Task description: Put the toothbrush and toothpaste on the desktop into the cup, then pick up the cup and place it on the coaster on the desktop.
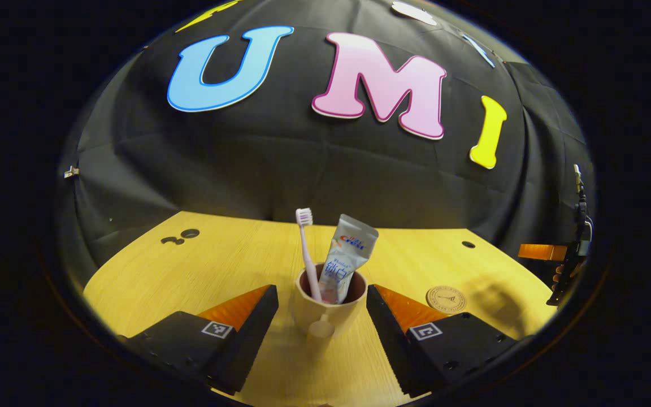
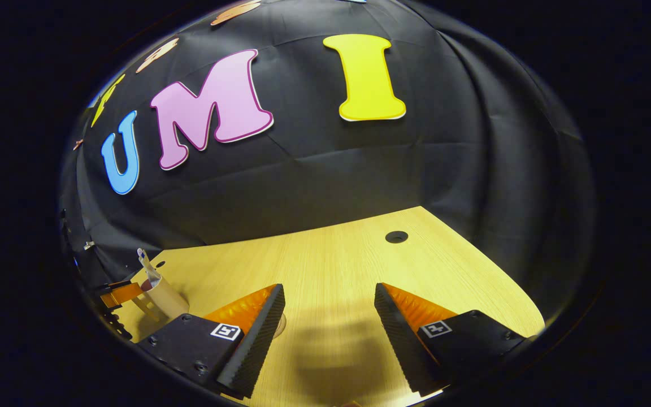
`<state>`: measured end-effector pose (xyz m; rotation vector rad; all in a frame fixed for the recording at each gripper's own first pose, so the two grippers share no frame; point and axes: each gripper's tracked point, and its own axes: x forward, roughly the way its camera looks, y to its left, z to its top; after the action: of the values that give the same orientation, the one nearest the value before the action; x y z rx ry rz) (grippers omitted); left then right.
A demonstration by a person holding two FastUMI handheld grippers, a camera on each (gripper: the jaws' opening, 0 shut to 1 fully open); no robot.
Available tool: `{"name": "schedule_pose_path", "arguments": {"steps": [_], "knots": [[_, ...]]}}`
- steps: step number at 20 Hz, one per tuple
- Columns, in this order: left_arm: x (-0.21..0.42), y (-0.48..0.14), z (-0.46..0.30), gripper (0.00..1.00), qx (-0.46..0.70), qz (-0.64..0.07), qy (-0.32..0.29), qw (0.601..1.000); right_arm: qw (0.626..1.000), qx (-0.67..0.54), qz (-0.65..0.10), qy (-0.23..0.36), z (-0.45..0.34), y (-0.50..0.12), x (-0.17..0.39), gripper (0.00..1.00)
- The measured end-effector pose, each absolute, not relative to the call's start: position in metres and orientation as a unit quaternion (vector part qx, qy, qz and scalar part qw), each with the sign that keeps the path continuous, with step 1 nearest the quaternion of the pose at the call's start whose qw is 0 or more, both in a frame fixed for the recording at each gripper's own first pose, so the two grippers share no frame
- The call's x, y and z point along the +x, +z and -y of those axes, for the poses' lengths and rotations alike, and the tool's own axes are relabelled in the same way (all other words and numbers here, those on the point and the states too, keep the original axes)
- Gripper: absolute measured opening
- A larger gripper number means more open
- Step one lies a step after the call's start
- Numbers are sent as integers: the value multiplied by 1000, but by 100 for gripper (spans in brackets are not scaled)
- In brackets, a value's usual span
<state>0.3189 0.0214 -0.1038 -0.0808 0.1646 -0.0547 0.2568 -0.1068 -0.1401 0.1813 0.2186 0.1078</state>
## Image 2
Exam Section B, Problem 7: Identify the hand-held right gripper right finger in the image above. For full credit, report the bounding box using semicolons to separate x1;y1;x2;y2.
374;283;528;397

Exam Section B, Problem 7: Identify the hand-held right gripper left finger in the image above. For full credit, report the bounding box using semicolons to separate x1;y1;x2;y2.
135;284;287;399

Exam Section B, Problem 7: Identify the white toothpaste tube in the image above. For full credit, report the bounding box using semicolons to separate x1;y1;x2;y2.
137;249;160;283

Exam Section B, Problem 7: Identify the beige cup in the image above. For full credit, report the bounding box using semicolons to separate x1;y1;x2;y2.
132;270;190;324

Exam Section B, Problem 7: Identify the wooden desktop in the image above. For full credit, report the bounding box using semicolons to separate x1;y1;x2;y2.
114;206;546;407

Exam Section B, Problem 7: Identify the black backdrop cloth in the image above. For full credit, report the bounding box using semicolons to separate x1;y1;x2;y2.
59;0;596;340

